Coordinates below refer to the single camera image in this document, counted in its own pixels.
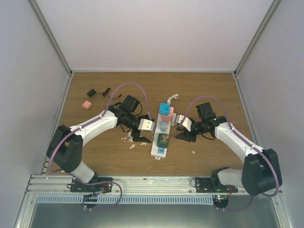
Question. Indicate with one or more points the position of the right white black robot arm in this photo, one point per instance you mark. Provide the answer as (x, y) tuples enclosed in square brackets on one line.
[(261, 170)]

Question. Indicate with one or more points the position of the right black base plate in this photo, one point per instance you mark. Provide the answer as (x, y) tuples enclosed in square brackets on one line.
[(204, 185)]

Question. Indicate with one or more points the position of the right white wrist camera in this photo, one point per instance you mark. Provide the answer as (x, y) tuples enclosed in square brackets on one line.
[(184, 123)]

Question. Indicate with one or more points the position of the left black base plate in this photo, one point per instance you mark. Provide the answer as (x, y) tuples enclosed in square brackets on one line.
[(96, 185)]

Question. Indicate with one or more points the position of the light blue usb charger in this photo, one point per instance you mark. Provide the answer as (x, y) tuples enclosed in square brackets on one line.
[(163, 126)]

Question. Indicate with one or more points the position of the grey slotted cable duct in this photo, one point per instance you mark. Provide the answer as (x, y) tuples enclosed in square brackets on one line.
[(128, 199)]

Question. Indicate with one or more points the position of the black plug with cable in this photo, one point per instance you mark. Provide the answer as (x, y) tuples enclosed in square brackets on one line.
[(105, 93)]

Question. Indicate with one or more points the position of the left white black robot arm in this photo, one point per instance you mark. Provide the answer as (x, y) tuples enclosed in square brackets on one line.
[(66, 146)]

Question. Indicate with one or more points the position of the dark green square adapter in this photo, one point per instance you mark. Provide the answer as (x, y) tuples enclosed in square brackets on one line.
[(163, 140)]

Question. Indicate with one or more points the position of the white power strip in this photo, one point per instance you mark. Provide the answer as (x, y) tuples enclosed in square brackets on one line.
[(158, 152)]

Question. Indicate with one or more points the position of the cyan square adapter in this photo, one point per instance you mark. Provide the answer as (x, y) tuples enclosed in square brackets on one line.
[(164, 109)]

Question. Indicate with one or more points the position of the large pink adapter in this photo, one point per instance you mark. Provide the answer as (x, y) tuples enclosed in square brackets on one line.
[(168, 118)]

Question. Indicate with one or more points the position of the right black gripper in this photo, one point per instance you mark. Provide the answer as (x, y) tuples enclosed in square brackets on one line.
[(186, 136)]

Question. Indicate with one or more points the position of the small pink plug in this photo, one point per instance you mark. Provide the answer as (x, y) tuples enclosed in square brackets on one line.
[(87, 105)]

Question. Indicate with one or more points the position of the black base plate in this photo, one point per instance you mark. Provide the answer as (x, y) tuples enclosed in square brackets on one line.
[(204, 185), (96, 185)]

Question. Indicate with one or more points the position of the aluminium front rail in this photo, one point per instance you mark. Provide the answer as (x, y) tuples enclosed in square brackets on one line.
[(130, 185)]

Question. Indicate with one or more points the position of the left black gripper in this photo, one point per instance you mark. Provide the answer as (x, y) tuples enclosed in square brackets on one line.
[(137, 137)]

